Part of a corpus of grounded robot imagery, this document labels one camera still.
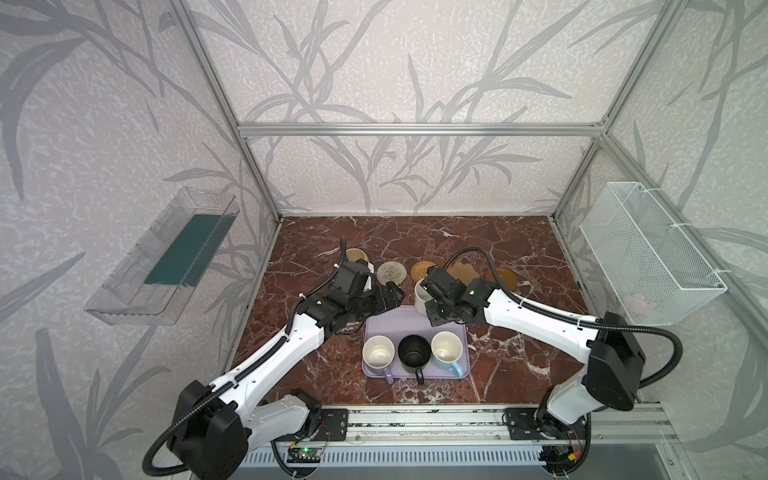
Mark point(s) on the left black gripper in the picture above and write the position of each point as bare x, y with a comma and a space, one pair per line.
380, 297

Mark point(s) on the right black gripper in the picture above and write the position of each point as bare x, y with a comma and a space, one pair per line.
435, 299

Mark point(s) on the white speckled mug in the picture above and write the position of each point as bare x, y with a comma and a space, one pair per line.
421, 298

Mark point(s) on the cork flower coaster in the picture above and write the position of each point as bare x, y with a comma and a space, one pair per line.
463, 272

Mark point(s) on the brown rattan round coaster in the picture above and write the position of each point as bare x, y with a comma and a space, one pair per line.
419, 271

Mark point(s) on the beige ceramic mug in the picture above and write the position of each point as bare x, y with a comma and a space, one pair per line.
358, 255

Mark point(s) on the white woven round coaster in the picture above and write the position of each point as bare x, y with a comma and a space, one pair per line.
391, 271

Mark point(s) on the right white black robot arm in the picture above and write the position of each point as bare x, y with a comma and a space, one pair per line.
612, 360

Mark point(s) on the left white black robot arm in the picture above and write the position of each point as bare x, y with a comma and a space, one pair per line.
216, 425

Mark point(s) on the lilac plastic tray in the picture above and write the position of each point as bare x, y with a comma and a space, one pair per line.
404, 321

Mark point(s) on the black mug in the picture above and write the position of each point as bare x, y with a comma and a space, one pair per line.
414, 353

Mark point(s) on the small green-lit circuit board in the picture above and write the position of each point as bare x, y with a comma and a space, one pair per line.
304, 454

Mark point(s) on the pink object in basket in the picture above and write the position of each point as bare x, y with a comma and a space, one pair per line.
636, 304

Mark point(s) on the white mug blue handle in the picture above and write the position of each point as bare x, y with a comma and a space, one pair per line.
447, 352

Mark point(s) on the white mug lilac handle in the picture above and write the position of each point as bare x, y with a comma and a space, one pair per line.
378, 355

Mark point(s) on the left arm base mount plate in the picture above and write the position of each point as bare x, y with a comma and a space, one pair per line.
325, 424

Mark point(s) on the aluminium front rail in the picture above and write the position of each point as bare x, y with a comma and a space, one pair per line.
474, 425

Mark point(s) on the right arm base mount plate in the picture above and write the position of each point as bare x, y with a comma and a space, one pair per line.
532, 423

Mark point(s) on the clear plastic wall bin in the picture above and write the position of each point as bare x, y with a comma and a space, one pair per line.
158, 277

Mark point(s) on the white wire mesh basket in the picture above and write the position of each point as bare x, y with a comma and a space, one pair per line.
642, 249

